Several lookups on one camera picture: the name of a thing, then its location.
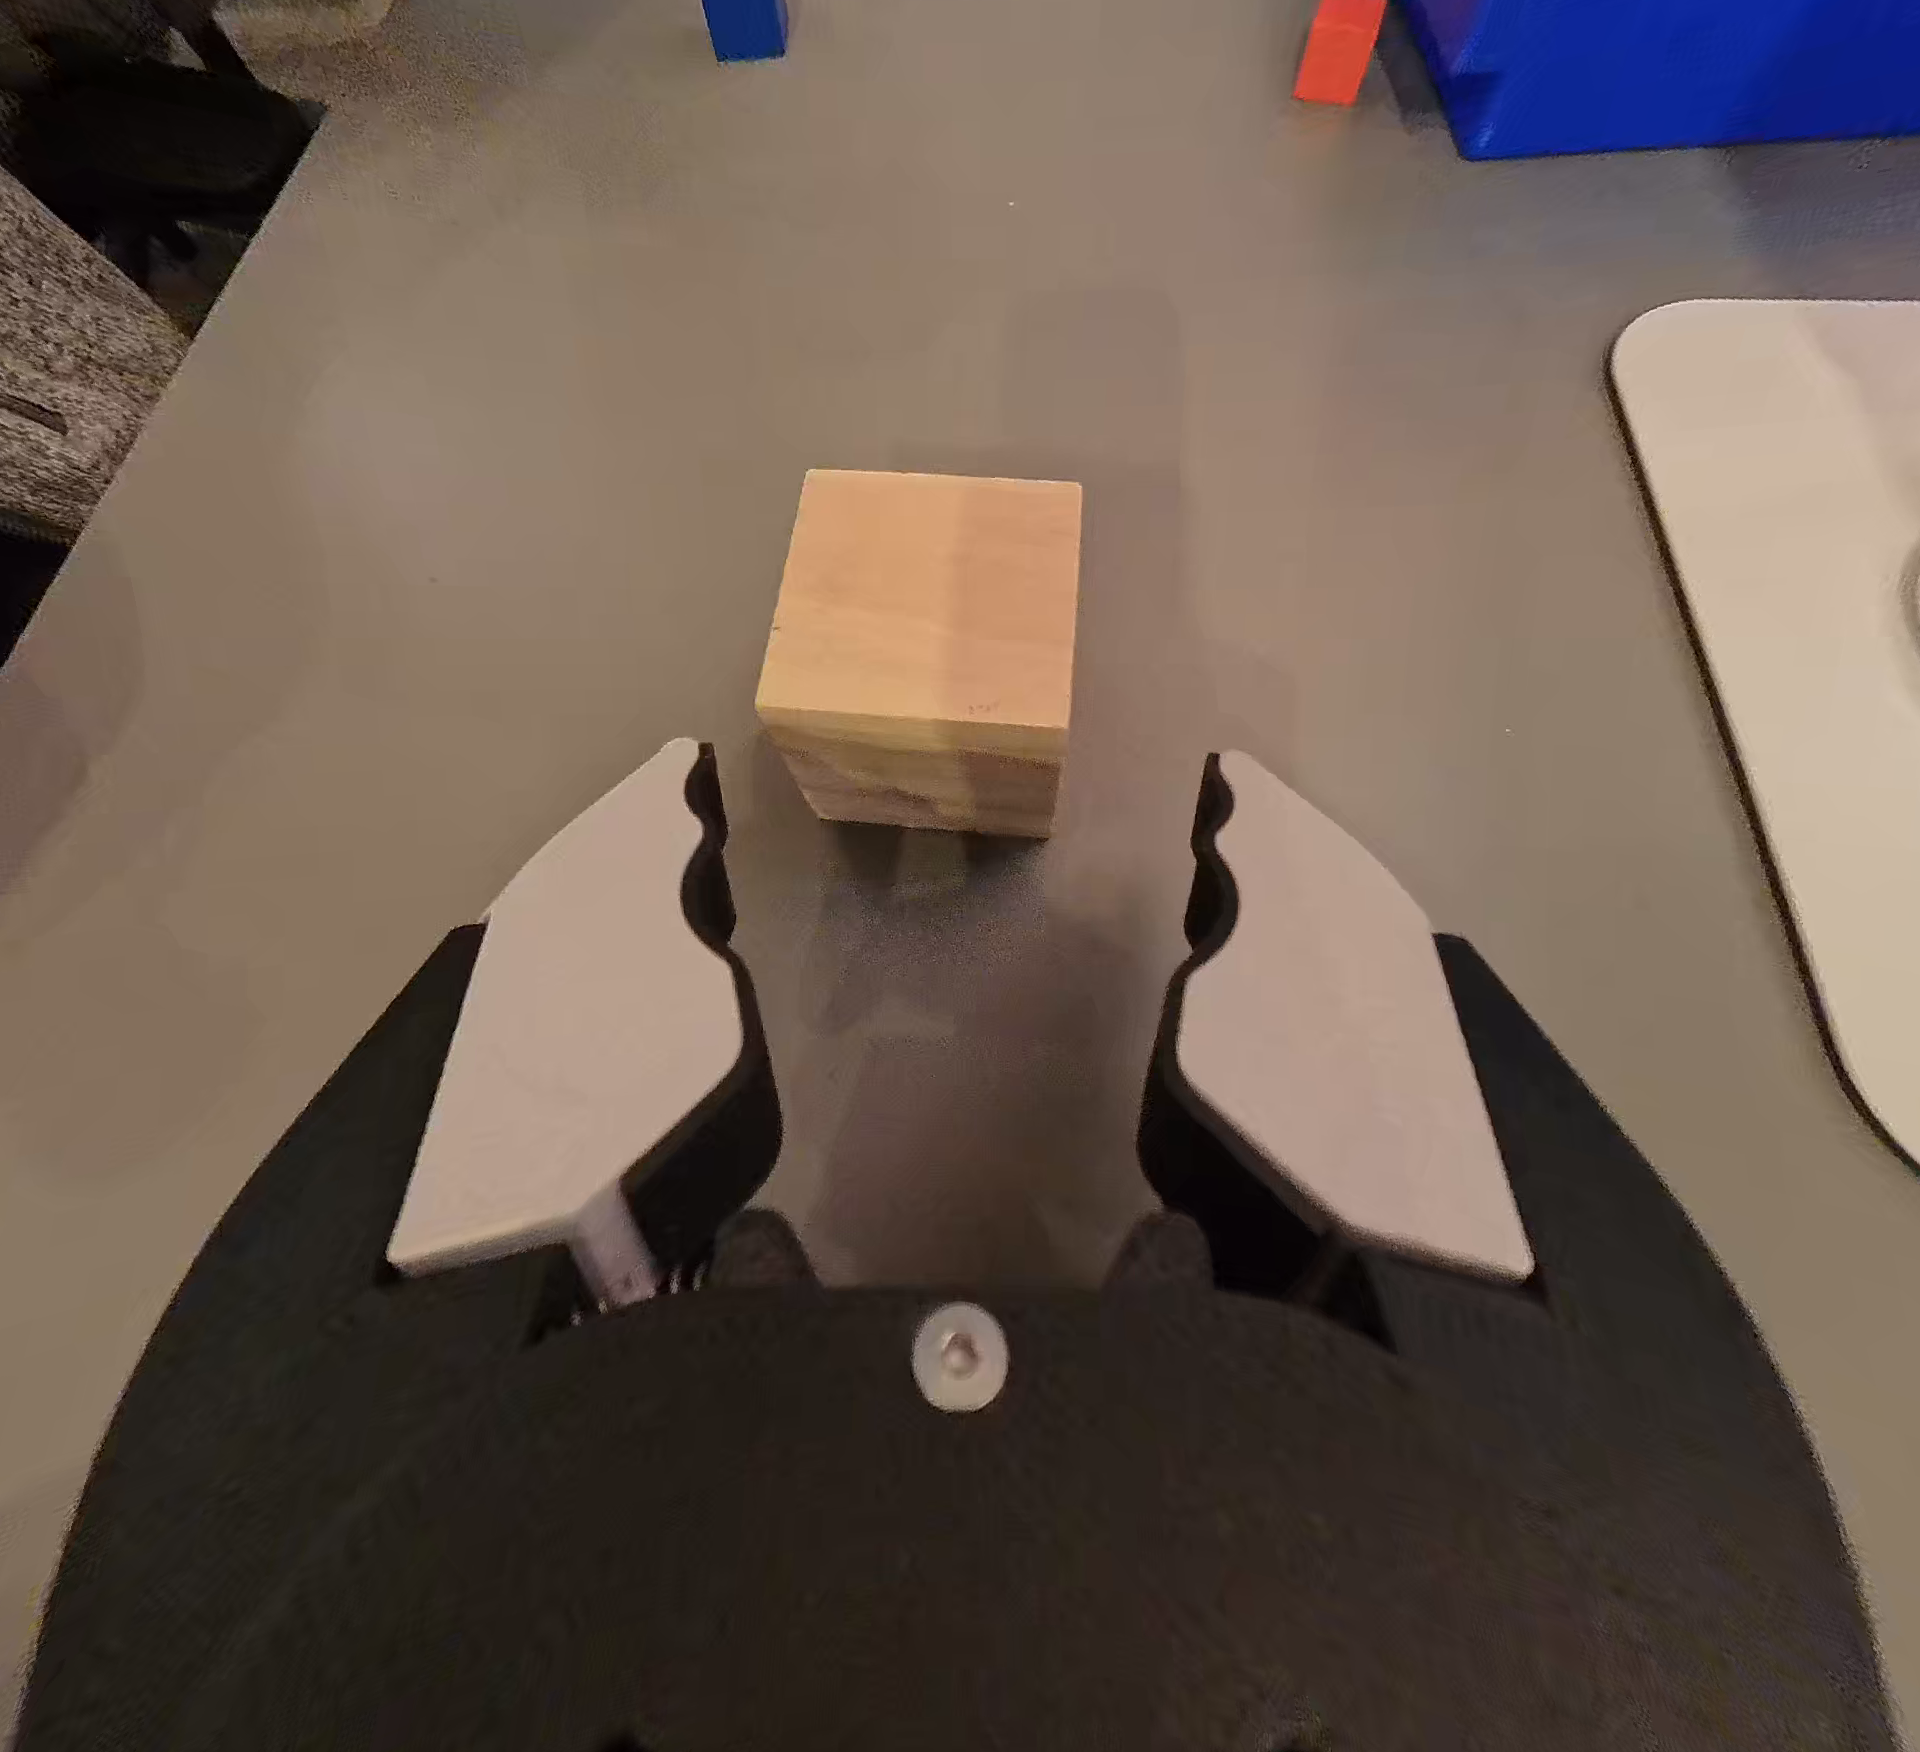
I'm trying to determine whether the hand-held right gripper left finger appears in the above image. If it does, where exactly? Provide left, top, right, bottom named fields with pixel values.
left=388, top=736, right=784, bottom=1314

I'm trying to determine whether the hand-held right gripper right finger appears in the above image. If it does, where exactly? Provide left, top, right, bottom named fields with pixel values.
left=1137, top=748, right=1535, bottom=1306

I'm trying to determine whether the plain wooden cube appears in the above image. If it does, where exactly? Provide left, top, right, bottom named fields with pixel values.
left=755, top=469, right=1084, bottom=843

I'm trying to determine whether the white board with dark edge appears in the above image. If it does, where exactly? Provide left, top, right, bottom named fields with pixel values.
left=1605, top=299, right=1920, bottom=1171

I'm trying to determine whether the red wooden block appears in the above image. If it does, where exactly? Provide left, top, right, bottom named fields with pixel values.
left=1292, top=0, right=1391, bottom=110

